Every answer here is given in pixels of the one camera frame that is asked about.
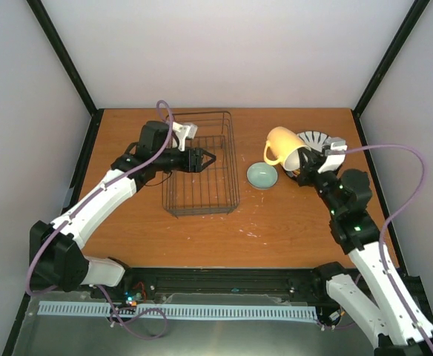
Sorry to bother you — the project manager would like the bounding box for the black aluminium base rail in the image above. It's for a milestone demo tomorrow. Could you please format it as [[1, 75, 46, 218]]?
[[30, 266, 425, 307]]

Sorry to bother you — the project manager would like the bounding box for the left black frame post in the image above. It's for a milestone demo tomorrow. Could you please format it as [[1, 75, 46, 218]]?
[[25, 0, 99, 116]]

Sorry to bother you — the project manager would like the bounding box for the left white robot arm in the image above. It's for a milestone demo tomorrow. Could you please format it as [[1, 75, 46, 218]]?
[[27, 121, 216, 299]]

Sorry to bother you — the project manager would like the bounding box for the black frame post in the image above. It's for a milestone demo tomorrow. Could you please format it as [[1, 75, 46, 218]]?
[[352, 0, 432, 116], [25, 0, 99, 116]]

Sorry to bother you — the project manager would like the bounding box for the light green ceramic bowl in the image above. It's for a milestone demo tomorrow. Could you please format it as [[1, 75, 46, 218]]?
[[246, 162, 278, 190]]

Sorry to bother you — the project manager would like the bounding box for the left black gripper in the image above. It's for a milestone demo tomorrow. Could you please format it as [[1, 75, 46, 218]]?
[[153, 146, 216, 173]]

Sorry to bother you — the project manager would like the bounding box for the yellow ceramic mug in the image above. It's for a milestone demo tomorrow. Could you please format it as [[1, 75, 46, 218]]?
[[263, 126, 309, 171]]

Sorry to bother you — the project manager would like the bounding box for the light blue slotted cable duct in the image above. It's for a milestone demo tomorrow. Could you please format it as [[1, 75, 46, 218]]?
[[37, 301, 317, 323]]

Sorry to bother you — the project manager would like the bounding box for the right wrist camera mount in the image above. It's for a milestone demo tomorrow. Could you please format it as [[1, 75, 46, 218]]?
[[317, 137, 348, 174]]

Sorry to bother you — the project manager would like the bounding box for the right black frame post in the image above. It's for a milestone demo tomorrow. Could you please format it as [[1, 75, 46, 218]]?
[[352, 0, 432, 116]]

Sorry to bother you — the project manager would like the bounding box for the white blue striped plate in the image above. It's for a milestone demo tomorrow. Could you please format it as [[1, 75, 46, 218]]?
[[297, 131, 331, 152]]

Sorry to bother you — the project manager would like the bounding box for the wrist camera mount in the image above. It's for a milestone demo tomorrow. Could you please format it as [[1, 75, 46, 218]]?
[[171, 122, 198, 151], [317, 137, 348, 174]]

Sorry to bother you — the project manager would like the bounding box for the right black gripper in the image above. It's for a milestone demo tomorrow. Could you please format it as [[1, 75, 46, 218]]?
[[295, 145, 340, 216]]

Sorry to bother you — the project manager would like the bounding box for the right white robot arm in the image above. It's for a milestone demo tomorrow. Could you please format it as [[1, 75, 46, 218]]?
[[297, 147, 433, 355]]

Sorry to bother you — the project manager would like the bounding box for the black wire dish rack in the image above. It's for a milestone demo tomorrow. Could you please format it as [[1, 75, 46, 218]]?
[[161, 110, 240, 219]]

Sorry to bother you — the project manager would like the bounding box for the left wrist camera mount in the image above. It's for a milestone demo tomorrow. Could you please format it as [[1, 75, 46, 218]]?
[[171, 122, 198, 151]]

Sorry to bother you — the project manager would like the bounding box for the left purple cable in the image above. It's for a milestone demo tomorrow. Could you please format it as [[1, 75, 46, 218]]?
[[24, 99, 175, 339]]

